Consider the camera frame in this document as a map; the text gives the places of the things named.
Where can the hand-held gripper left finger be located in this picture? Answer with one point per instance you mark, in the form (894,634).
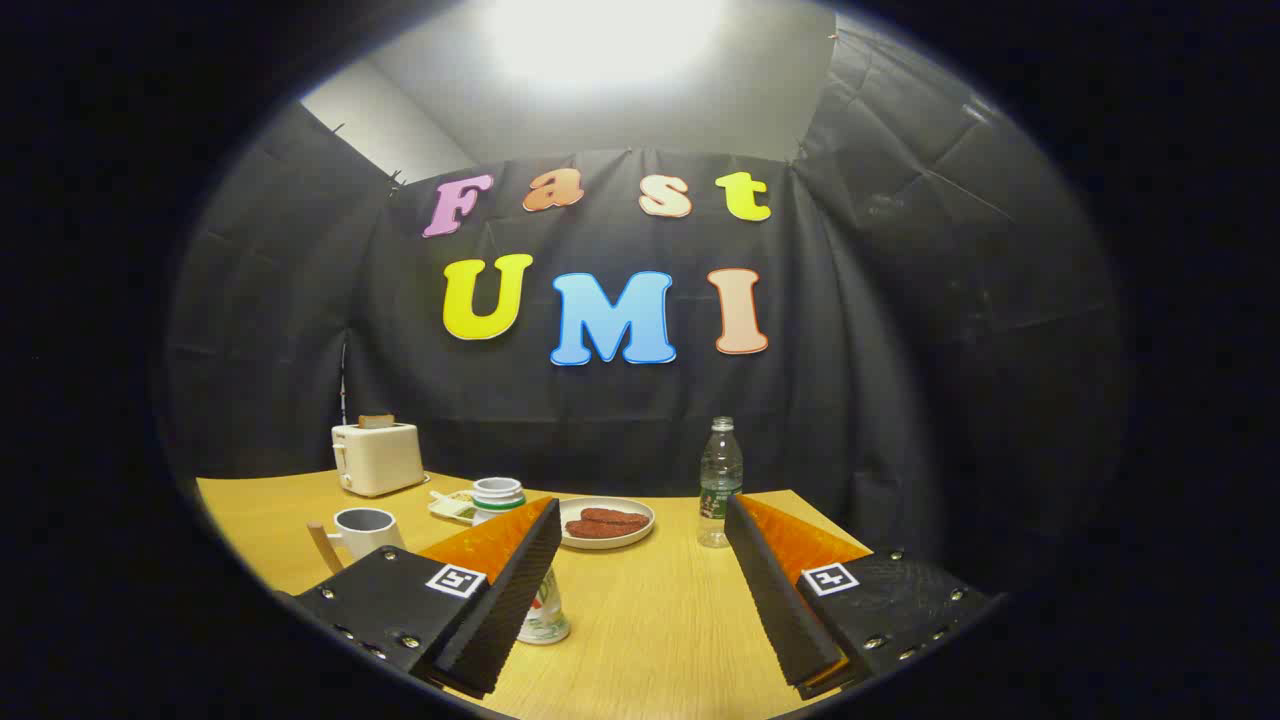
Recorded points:
(505,610)

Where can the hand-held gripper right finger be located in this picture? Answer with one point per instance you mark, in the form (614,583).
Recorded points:
(775,600)

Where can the white juice bottle green label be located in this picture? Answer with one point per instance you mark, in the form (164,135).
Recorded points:
(546,615)

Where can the clear plastic water bottle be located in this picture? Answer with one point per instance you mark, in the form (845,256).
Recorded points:
(719,490)

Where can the small white dish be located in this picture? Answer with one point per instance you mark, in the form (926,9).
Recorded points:
(450,508)

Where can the reddish brown meat slice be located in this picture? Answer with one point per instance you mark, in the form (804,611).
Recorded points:
(620,516)
(600,530)

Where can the wooden table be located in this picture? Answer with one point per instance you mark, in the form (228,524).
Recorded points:
(650,620)

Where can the white round plate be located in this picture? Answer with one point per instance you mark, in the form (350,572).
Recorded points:
(640,512)

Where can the cream toaster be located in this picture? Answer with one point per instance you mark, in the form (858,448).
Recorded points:
(380,460)

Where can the black backdrop cloth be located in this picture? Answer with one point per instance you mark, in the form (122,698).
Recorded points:
(600,420)

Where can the toast slice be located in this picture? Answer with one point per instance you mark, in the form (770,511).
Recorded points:
(376,421)

